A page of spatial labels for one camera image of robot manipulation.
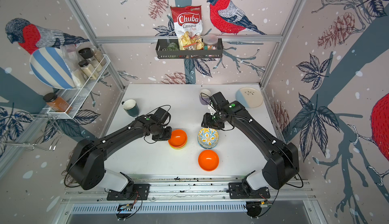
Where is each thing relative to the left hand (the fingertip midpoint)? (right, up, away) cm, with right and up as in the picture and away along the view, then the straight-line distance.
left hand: (173, 134), depth 85 cm
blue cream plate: (+54, +21, +29) cm, 65 cm away
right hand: (+18, +7, -6) cm, 20 cm away
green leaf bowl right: (+20, -7, -2) cm, 22 cm away
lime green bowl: (+4, -8, -1) cm, 9 cm away
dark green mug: (-29, +15, +10) cm, 34 cm away
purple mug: (+19, +22, +18) cm, 34 cm away
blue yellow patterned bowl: (+20, -3, +3) cm, 21 cm away
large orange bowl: (+20, -14, -2) cm, 25 cm away
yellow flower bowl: (+20, -6, 0) cm, 21 cm away
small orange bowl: (+2, -4, +3) cm, 5 cm away
